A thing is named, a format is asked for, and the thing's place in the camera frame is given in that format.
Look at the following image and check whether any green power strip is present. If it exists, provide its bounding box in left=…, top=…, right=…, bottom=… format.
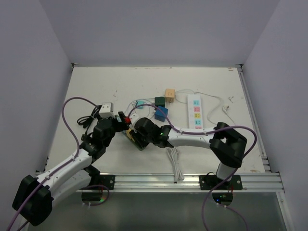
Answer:
left=122, top=129, right=149, bottom=151

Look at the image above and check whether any blue cube plug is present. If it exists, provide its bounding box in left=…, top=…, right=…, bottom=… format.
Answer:
left=154, top=106, right=168, bottom=122

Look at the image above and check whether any teal cube plug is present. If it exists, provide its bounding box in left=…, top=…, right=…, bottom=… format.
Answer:
left=134, top=101, right=145, bottom=109

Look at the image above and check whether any white thin usb cable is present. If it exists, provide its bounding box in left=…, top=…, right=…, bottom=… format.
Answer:
left=127, top=103, right=157, bottom=121

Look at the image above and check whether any dark green dragon charger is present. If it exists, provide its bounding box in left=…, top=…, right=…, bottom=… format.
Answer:
left=154, top=97, right=166, bottom=107

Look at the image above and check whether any white power strip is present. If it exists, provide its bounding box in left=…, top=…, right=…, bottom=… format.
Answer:
left=187, top=94, right=204, bottom=129

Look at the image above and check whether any wooden beige cube plug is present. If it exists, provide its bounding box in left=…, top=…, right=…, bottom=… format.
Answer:
left=165, top=89, right=176, bottom=103

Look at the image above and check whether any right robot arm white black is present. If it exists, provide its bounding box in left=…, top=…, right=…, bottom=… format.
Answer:
left=133, top=117, right=247, bottom=189

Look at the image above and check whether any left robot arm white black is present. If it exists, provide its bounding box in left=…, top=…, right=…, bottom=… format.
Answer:
left=12, top=112, right=130, bottom=226

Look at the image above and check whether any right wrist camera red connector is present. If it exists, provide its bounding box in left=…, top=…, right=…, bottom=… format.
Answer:
left=125, top=114, right=140, bottom=126

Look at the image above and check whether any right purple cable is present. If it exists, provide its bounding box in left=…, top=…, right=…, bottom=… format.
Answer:
left=127, top=103, right=258, bottom=231

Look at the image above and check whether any purple cable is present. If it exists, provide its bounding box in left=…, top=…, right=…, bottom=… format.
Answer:
left=127, top=103, right=258, bottom=231
left=4, top=97, right=110, bottom=231

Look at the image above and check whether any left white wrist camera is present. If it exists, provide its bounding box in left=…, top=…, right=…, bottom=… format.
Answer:
left=99, top=102, right=115, bottom=118

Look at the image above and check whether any mint green thin cable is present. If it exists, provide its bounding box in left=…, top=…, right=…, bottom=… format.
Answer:
left=127, top=90, right=193, bottom=111

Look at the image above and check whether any white bundled power cord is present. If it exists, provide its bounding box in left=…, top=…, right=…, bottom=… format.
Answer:
left=166, top=147, right=185, bottom=181

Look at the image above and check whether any black bundled power cord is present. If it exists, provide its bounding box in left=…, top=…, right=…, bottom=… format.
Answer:
left=77, top=105, right=102, bottom=128

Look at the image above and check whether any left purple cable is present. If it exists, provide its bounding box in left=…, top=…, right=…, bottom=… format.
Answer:
left=4, top=97, right=110, bottom=231

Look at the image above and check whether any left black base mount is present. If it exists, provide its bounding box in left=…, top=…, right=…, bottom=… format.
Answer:
left=84, top=165, right=116, bottom=190

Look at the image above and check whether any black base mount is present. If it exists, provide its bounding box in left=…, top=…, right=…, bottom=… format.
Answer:
left=84, top=165, right=116, bottom=190
left=199, top=169, right=243, bottom=190

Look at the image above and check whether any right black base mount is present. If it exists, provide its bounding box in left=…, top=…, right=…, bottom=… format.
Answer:
left=199, top=169, right=243, bottom=190

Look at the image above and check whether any white strip cord with plug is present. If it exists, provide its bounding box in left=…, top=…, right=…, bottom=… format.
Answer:
left=175, top=89, right=236, bottom=127

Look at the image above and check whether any aluminium front rail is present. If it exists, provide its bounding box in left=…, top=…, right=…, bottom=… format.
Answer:
left=33, top=172, right=286, bottom=193

